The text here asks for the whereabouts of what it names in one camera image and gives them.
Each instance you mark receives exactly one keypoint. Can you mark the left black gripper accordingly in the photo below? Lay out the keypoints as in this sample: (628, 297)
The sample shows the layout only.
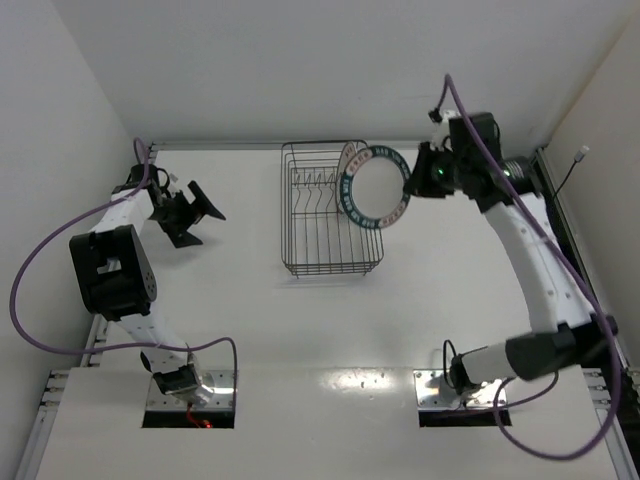
(185, 216)

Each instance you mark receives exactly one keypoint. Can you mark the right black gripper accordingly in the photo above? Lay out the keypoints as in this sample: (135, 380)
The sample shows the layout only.
(425, 170)

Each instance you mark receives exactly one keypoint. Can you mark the teal rimmed lettered plate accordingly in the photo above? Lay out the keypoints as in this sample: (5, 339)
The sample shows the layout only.
(370, 192)

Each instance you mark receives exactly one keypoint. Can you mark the orange sunburst pattern plate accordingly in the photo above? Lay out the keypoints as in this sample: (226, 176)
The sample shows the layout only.
(348, 152)

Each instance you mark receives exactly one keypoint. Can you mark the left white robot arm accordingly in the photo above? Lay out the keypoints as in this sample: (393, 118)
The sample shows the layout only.
(116, 279)

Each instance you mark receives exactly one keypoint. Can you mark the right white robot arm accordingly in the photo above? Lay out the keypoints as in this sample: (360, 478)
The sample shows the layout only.
(563, 326)

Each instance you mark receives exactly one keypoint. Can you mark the metal wire dish rack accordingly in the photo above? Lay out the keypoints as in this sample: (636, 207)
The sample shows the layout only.
(316, 236)

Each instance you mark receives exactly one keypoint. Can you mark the right aluminium frame rail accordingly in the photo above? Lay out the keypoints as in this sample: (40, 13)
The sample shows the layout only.
(564, 223)

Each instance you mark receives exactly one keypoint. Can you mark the aluminium frame rail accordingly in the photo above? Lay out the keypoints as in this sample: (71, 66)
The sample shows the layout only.
(50, 402)
(564, 223)

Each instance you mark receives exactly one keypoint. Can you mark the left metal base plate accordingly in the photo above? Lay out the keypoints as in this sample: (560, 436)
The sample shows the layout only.
(215, 395)

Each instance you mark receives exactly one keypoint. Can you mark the metal base plate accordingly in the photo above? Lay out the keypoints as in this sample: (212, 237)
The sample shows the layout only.
(434, 395)
(215, 395)

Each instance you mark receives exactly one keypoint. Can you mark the black cable white plug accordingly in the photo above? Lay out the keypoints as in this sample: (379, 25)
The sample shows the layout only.
(577, 159)

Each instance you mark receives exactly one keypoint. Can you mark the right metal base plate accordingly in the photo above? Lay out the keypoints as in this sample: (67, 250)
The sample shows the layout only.
(434, 395)

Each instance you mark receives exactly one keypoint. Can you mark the left aluminium frame rail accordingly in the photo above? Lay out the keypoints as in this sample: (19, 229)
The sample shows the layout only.
(50, 402)

